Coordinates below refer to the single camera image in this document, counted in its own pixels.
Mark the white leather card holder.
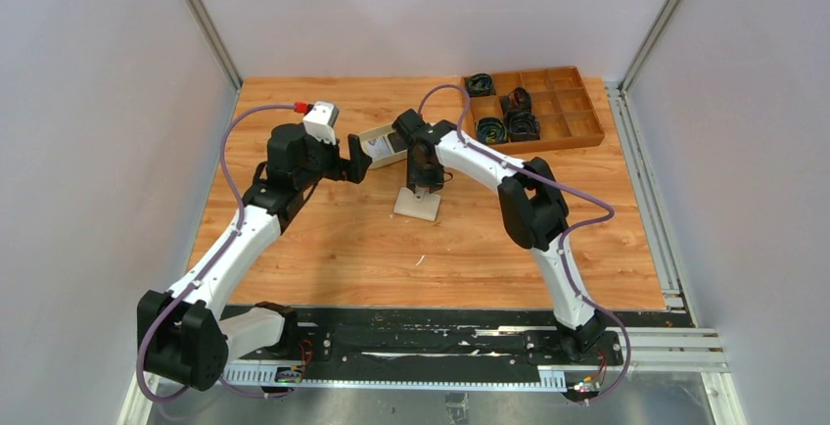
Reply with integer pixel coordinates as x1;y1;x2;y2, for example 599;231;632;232
392;187;441;222

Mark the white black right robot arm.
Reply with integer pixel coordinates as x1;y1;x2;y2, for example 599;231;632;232
392;110;606;361

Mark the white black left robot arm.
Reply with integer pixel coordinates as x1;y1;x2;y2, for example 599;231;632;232
136;124;371;391

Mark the silver VIP card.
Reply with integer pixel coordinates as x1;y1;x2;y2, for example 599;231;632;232
365;136;393;161

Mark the black VIP card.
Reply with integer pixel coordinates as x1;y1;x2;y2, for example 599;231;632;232
387;133;407;154

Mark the cream oval plastic tray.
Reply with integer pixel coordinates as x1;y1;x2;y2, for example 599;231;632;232
358;124;408;169

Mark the rolled green black tie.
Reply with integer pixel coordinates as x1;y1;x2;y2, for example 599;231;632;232
475;117;508;145

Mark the wooden compartment organizer box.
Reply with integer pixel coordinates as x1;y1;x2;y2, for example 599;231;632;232
464;66;605;154

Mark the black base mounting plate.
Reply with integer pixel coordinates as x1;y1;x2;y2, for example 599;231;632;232
220;305;695;385

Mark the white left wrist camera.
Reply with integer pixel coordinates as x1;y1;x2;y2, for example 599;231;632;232
302;101;340;145

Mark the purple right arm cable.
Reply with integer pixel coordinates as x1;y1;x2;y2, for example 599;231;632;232
417;83;633;405

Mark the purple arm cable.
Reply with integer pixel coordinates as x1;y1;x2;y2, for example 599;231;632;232
417;83;633;405
134;102;312;405

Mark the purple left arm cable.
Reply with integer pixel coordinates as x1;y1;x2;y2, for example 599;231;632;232
134;102;312;405

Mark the aluminium rail frame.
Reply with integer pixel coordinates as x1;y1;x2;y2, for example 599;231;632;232
134;103;742;424

